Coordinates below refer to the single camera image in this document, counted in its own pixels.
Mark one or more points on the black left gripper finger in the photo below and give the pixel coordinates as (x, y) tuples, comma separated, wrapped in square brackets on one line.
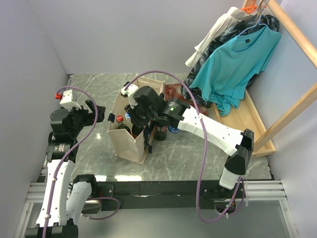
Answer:
[(101, 114), (91, 106)]

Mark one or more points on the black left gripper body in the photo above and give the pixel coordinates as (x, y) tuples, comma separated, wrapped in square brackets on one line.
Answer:
[(80, 118)]

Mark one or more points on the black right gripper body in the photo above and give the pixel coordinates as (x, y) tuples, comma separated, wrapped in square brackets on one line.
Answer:
[(140, 117)]

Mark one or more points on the cola bottle red cap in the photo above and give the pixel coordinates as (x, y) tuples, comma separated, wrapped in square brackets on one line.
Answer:
[(136, 131), (121, 124), (161, 131)]

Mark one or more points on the cola bottle red cap front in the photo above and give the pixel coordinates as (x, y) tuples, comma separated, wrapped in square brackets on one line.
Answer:
[(136, 131)]

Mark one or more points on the pocari bottle blue cap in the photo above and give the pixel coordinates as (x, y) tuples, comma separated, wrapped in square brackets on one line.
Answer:
[(127, 116), (173, 130)]

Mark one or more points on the beige canvas tote bag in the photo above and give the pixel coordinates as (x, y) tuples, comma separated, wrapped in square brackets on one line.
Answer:
[(125, 145)]

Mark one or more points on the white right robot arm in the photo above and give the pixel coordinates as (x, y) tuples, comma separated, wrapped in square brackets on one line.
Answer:
[(238, 145)]

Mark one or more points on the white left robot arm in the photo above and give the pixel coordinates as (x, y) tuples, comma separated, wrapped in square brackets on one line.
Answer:
[(63, 203)]

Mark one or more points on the red plaid folded cloth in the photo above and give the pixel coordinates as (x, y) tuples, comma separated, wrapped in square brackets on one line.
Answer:
[(173, 91)]

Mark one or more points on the turquoise t-shirt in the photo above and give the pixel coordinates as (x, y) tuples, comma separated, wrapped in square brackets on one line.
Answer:
[(224, 76)]

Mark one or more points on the wooden clothes rack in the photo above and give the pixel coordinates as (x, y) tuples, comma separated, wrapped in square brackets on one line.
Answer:
[(280, 106)]

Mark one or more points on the white garment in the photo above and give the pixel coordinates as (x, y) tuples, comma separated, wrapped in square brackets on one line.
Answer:
[(225, 21)]

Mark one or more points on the light blue hanger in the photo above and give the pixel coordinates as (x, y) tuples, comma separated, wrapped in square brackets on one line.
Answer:
[(257, 22)]

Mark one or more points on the orange hanger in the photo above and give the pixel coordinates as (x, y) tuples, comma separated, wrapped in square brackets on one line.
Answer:
[(249, 6)]

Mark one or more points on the dark floral shirt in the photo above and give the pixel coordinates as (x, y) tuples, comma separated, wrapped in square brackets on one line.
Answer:
[(224, 37)]

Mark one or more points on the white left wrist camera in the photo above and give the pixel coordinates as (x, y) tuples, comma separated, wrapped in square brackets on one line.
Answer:
[(68, 99)]

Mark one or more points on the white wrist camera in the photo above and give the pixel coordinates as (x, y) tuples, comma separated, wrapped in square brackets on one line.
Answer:
[(68, 99), (129, 93)]

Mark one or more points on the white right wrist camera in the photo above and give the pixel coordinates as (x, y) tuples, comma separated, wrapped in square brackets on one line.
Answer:
[(129, 93)]

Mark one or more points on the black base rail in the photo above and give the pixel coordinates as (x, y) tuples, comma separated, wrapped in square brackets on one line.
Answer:
[(163, 194)]

